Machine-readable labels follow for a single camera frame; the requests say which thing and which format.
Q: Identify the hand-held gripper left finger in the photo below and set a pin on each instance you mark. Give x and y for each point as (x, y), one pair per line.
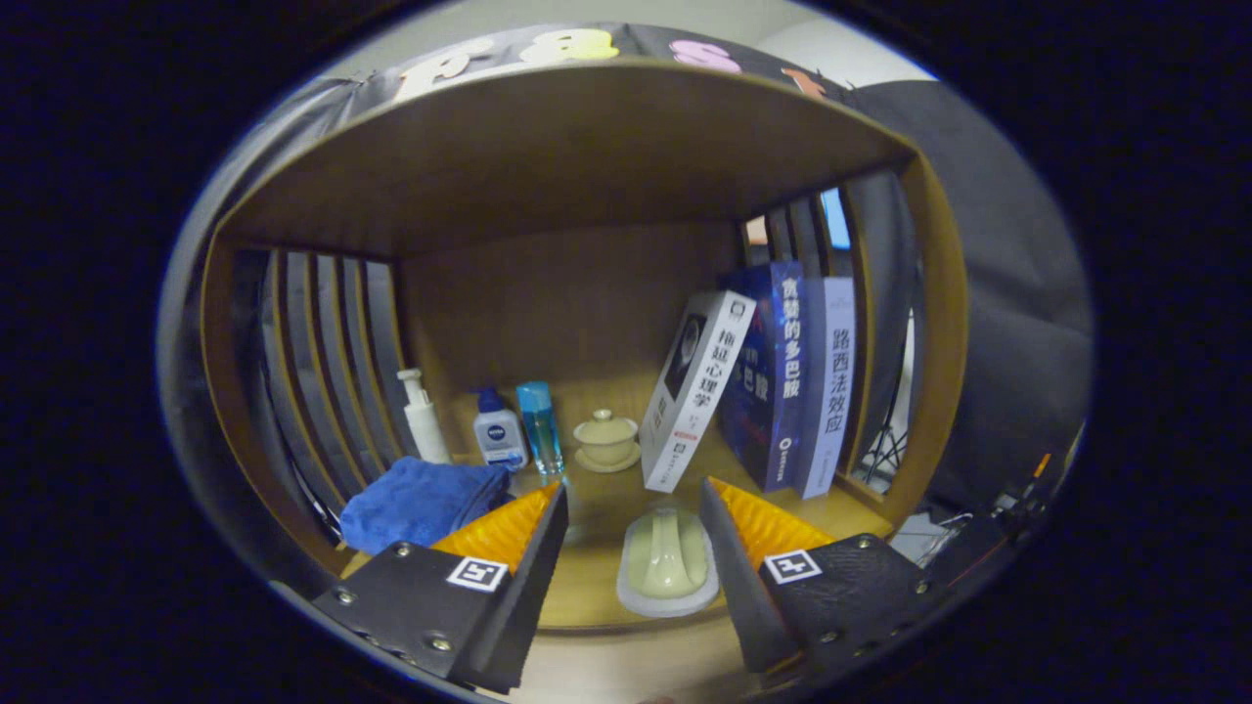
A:
(533, 596)

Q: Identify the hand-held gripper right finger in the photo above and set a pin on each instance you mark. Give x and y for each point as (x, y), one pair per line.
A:
(738, 587)

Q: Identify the wooden countertop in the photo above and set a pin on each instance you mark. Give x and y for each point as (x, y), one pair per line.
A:
(587, 577)

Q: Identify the wooden cabinet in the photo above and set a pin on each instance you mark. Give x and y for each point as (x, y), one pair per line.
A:
(567, 166)

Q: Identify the blue towel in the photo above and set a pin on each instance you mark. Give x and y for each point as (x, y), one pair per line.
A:
(421, 504)

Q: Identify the white bottle with blue cap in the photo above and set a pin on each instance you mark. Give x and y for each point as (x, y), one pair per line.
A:
(500, 435)

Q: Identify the clear blue bottle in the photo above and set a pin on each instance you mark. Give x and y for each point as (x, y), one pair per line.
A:
(540, 430)

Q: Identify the cream lidded teacup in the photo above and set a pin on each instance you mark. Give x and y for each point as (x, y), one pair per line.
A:
(606, 445)

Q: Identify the white pump bottle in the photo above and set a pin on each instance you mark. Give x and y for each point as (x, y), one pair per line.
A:
(427, 430)

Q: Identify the white book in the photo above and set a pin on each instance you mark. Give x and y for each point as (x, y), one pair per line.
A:
(699, 391)

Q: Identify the dark blue book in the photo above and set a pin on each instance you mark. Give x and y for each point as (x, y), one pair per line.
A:
(782, 391)

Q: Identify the black light stand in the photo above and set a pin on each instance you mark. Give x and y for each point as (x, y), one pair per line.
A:
(885, 445)

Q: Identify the light blue book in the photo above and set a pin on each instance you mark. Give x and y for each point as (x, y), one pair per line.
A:
(831, 391)

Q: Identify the black backdrop cloth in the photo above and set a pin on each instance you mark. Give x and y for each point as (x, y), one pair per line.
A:
(1017, 293)

